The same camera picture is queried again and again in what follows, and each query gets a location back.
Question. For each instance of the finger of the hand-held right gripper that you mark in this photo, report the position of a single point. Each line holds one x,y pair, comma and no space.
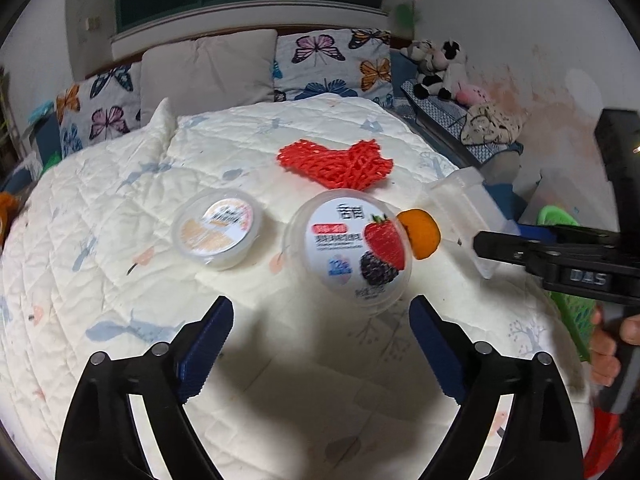
505,249
580,241

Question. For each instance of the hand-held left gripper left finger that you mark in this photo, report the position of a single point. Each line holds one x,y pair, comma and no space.
207,350

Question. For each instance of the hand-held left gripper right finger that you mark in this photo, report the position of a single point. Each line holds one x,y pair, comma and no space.
440,350

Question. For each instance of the green plastic basket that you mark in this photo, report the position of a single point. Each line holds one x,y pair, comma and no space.
557,216

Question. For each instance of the clear plastic box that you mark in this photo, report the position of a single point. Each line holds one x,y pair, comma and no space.
465,200

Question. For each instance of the person's right hand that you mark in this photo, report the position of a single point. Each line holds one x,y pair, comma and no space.
602,355

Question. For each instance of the orange mandarin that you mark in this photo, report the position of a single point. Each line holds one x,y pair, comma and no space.
422,232

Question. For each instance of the white quilted bed cover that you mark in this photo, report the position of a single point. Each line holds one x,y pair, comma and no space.
150,285

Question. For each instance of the spotted cream cloth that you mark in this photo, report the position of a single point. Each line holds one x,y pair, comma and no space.
492,122

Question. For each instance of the small pudding cup orange lid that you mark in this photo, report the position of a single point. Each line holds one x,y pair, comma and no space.
215,220

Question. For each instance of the yogurt cup strawberry lid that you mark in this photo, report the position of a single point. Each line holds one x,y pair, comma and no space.
350,245

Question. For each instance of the blue bed sheet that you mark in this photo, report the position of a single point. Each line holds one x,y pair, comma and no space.
430,110

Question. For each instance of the red plastic item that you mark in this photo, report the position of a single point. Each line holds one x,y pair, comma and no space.
602,435

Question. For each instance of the red foam fruit net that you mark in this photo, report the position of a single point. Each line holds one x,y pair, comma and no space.
350,165

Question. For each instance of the black and white plush cow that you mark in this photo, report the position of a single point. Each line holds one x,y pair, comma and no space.
445,72

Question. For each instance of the grey plush toy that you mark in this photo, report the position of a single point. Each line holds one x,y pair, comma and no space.
415,55

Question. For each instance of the orange plush toy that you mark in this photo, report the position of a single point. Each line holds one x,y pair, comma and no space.
7,215

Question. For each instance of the large butterfly print pillow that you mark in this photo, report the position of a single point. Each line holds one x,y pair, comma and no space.
330,65

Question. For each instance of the small butterfly print pillow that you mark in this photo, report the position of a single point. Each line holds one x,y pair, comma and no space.
100,110

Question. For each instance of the beige pillow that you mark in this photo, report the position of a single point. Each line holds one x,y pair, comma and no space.
210,70

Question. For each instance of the teal plastic item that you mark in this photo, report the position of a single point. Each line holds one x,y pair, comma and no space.
40,111

